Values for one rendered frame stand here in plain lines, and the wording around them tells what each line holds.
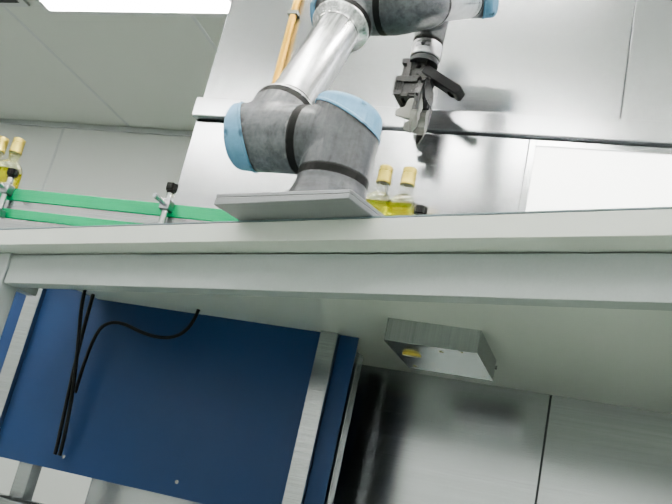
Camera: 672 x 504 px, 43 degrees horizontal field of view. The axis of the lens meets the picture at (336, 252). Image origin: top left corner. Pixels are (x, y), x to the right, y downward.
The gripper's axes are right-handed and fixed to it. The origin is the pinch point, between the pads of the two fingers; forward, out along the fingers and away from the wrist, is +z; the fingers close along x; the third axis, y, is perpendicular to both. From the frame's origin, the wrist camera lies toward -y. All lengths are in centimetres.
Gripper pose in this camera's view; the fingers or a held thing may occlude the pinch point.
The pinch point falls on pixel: (417, 133)
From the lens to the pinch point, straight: 208.0
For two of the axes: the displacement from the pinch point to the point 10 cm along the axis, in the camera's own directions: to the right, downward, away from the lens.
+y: -9.1, -0.8, 4.0
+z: -2.1, 9.3, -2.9
